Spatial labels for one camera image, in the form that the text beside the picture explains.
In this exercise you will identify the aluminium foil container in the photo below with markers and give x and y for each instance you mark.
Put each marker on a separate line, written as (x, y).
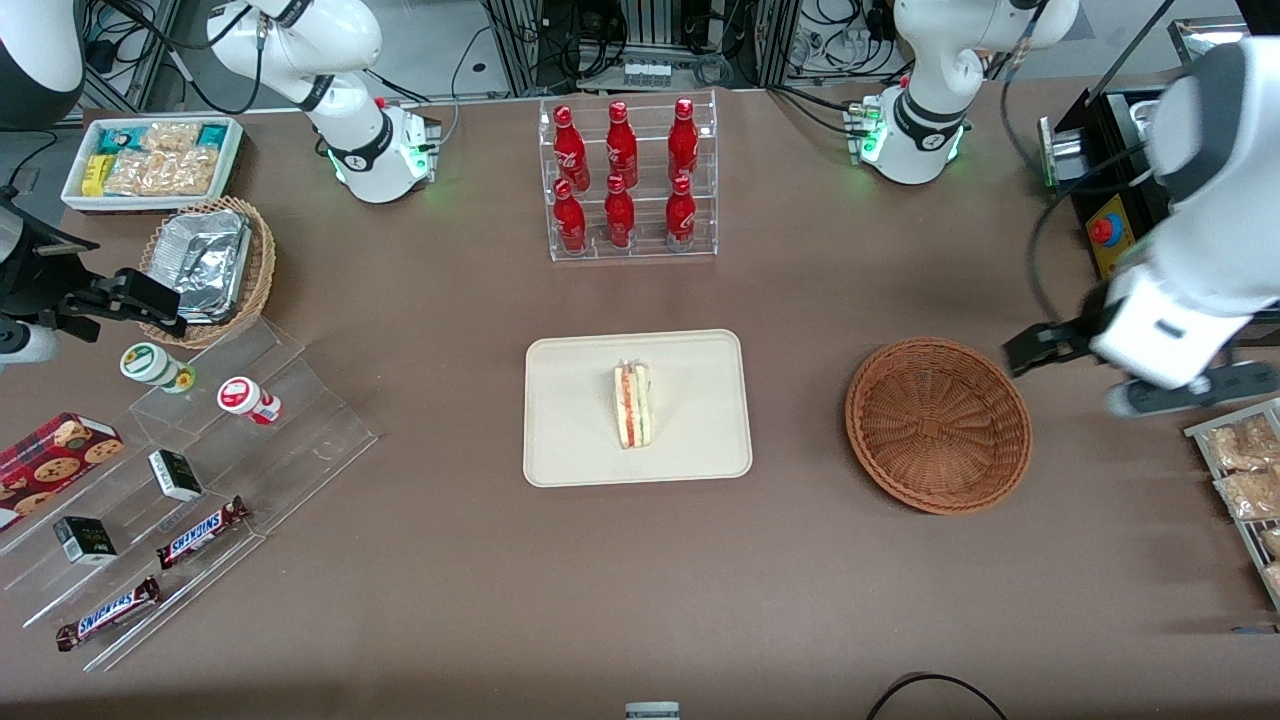
(205, 260)

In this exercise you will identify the white rectangular snack box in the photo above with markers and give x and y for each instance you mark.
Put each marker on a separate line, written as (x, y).
(72, 195)

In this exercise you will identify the black hot food display case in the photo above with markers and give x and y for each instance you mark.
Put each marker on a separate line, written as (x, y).
(1110, 140)

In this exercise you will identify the tray of wrapped pastries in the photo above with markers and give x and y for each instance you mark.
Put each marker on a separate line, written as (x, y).
(1200, 432)

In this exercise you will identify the red tartan cookie box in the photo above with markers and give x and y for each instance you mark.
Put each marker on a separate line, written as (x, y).
(50, 465)

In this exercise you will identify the clear acrylic bottle rack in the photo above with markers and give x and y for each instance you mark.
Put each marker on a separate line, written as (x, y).
(646, 160)

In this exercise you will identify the yellow snack packet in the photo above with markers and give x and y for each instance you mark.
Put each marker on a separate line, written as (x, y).
(95, 176)

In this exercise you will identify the brown Snickers bar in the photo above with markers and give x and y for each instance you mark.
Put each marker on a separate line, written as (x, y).
(108, 614)
(200, 534)

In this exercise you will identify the beige plastic serving tray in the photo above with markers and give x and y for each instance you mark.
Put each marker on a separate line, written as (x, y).
(580, 450)

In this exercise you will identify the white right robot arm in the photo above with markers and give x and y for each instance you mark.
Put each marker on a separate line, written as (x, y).
(350, 150)

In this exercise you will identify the small grey device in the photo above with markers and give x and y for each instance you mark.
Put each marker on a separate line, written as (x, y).
(652, 711)

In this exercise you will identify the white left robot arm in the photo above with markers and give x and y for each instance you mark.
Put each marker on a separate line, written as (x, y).
(1210, 250)

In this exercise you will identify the clear acrylic stepped display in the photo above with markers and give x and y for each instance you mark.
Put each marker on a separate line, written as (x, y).
(300, 440)

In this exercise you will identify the dark brown wicker basket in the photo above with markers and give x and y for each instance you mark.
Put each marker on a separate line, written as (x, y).
(930, 430)

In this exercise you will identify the triangular sandwich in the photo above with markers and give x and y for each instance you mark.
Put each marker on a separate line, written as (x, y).
(632, 410)

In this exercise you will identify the green lidded yogurt cup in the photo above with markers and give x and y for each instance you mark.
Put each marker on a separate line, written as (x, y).
(150, 363)

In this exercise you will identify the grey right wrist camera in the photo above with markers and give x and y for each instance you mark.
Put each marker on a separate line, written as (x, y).
(28, 343)

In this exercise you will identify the red lidded yogurt cup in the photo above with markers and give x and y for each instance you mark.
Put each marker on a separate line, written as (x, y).
(242, 397)

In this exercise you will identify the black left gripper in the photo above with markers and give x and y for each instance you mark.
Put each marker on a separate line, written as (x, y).
(1081, 330)

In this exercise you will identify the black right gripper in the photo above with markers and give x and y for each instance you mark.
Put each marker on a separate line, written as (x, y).
(38, 280)

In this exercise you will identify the small black carton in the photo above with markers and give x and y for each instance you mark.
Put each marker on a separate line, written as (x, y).
(85, 541)
(176, 476)

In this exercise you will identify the clear bag of crackers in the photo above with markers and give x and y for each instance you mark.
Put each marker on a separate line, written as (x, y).
(160, 173)
(172, 135)

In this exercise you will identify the teal snack packet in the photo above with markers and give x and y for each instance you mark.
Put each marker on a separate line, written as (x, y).
(212, 134)
(120, 138)

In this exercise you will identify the red aluminium cola bottle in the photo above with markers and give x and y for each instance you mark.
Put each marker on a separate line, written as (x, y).
(570, 222)
(683, 145)
(621, 150)
(570, 150)
(619, 218)
(681, 218)

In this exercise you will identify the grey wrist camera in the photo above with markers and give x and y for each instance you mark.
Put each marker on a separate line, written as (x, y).
(1200, 392)
(28, 343)

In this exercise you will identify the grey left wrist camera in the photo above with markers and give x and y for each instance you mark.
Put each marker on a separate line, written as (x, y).
(1200, 392)

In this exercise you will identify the tan wicker basket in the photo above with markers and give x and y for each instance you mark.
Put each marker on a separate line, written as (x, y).
(260, 270)

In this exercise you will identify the clear bag of fried snacks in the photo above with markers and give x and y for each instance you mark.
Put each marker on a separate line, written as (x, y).
(1270, 541)
(1250, 495)
(1240, 445)
(1272, 578)

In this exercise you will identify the aluminium frame equipment rack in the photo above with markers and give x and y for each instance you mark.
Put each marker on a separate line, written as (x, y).
(560, 40)

